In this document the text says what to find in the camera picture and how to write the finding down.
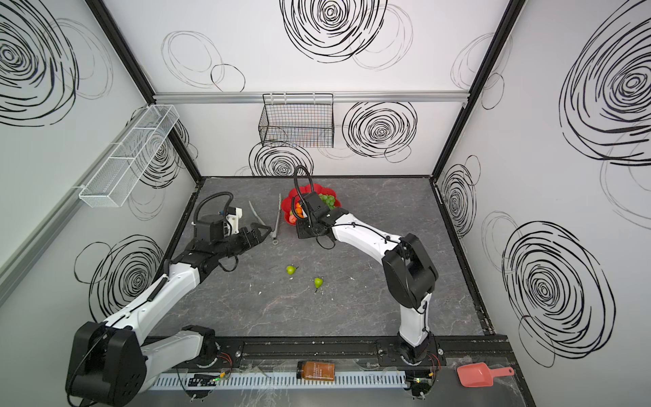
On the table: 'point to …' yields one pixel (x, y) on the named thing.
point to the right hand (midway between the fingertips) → (298, 228)
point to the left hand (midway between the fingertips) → (265, 232)
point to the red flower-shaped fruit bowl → (293, 196)
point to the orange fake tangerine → (298, 210)
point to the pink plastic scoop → (481, 375)
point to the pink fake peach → (292, 219)
